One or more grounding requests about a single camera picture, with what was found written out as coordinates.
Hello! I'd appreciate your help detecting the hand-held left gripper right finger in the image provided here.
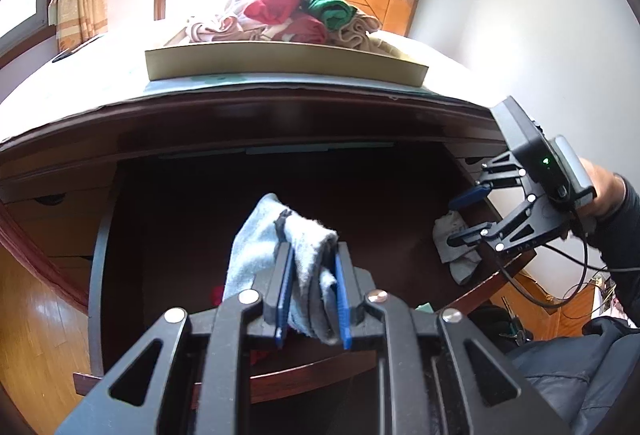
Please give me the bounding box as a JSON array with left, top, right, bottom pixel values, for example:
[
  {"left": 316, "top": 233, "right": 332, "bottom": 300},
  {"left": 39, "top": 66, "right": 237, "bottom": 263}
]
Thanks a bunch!
[{"left": 332, "top": 241, "right": 571, "bottom": 435}]

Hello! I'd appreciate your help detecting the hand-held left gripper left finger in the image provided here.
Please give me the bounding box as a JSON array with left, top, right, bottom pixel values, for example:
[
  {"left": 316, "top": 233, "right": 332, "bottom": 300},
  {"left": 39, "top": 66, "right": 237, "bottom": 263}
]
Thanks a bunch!
[{"left": 55, "top": 242, "right": 296, "bottom": 435}]

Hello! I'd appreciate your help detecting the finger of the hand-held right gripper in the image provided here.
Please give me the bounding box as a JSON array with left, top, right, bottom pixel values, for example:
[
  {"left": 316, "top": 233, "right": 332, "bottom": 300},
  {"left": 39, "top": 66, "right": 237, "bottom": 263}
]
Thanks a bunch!
[
  {"left": 446, "top": 194, "right": 550, "bottom": 262},
  {"left": 447, "top": 151, "right": 527, "bottom": 212}
]

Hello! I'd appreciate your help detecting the grey underwear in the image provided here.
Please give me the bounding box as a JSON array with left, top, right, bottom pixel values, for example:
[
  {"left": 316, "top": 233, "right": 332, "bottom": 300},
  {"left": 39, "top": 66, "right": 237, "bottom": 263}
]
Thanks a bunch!
[{"left": 432, "top": 210, "right": 483, "bottom": 286}]

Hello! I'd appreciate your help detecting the light blue underwear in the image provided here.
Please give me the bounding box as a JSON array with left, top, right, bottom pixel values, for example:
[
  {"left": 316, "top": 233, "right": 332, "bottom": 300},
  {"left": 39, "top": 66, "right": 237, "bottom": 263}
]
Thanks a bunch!
[{"left": 222, "top": 194, "right": 338, "bottom": 345}]

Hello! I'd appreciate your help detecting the wide desk drawer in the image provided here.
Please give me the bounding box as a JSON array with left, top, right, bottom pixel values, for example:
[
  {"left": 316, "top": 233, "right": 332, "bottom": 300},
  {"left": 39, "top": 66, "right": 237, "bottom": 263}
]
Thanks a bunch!
[{"left": 72, "top": 140, "right": 538, "bottom": 406}]

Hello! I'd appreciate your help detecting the tan underwear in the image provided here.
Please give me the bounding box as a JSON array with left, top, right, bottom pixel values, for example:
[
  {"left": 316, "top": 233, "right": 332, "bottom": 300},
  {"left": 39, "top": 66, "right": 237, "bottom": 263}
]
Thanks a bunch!
[{"left": 327, "top": 10, "right": 403, "bottom": 59}]

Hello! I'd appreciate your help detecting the shallow cardboard box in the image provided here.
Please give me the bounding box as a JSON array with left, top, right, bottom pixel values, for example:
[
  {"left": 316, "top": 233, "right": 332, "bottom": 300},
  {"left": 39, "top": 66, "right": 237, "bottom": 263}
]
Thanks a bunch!
[{"left": 144, "top": 40, "right": 430, "bottom": 88}]

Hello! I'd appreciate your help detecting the crimson underwear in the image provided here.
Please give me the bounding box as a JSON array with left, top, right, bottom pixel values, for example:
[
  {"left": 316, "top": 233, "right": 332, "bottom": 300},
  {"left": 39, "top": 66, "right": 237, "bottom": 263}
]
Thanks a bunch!
[{"left": 289, "top": 12, "right": 329, "bottom": 46}]

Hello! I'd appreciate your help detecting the green and black underwear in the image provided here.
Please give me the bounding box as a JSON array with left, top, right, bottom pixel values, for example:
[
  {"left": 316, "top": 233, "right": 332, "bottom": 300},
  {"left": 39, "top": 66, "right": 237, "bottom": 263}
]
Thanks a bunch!
[{"left": 302, "top": 0, "right": 358, "bottom": 30}]

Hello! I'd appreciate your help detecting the pink underwear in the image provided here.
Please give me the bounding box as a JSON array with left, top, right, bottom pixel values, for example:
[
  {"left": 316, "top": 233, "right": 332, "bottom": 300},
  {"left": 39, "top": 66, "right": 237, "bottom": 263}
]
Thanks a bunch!
[{"left": 185, "top": 12, "right": 246, "bottom": 43}]

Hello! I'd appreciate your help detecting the bright red underwear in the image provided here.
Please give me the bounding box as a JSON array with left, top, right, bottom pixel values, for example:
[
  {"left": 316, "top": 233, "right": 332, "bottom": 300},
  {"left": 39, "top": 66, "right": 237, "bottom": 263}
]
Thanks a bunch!
[{"left": 244, "top": 0, "right": 306, "bottom": 23}]

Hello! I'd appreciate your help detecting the cream dotted underwear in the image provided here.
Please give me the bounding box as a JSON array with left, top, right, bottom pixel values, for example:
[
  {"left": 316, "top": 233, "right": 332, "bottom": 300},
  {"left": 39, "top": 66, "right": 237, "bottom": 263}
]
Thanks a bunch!
[{"left": 220, "top": 0, "right": 266, "bottom": 38}]

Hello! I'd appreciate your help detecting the person's right forearm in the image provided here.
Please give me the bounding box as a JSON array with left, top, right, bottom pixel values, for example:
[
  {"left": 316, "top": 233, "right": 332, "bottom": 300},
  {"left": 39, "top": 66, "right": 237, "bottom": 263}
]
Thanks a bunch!
[{"left": 585, "top": 175, "right": 640, "bottom": 306}]

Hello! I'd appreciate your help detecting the small wooden side drawer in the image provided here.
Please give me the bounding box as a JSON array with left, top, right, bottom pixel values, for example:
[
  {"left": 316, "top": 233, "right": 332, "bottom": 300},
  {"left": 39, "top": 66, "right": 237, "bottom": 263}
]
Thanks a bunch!
[{"left": 0, "top": 185, "right": 118, "bottom": 266}]

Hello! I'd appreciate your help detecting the person's right hand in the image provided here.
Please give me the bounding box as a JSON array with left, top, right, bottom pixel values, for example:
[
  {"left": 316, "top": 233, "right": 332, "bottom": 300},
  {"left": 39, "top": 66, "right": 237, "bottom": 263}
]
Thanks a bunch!
[{"left": 580, "top": 158, "right": 626, "bottom": 221}]

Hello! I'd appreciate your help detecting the bunch of keys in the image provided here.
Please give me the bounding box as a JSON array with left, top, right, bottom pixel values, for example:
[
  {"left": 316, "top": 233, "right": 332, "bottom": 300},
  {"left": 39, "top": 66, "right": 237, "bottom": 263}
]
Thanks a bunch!
[{"left": 500, "top": 297, "right": 533, "bottom": 346}]

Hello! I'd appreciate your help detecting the person's grey blue jacket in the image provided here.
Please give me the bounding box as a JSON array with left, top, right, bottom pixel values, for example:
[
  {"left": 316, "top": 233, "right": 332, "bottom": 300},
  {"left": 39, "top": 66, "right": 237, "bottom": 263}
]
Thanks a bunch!
[{"left": 505, "top": 315, "right": 640, "bottom": 435}]

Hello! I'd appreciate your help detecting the dark wooden desk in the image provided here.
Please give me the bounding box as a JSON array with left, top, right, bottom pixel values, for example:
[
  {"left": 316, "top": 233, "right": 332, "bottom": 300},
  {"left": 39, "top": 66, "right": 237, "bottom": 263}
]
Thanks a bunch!
[{"left": 0, "top": 88, "right": 538, "bottom": 316}]

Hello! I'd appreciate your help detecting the cloud print tablecloth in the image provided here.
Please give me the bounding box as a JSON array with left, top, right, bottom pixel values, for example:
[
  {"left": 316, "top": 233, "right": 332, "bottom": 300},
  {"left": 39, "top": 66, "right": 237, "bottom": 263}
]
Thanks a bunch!
[{"left": 0, "top": 28, "right": 493, "bottom": 146}]

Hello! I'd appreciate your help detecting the black phone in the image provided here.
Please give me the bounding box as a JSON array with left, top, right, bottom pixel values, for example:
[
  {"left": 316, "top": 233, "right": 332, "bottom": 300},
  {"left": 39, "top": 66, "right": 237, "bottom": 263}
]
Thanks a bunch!
[{"left": 51, "top": 35, "right": 101, "bottom": 63}]

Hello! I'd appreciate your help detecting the black cable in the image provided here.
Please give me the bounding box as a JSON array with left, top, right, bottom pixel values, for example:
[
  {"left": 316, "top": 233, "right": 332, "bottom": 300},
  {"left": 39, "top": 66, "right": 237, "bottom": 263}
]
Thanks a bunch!
[{"left": 492, "top": 220, "right": 613, "bottom": 311}]

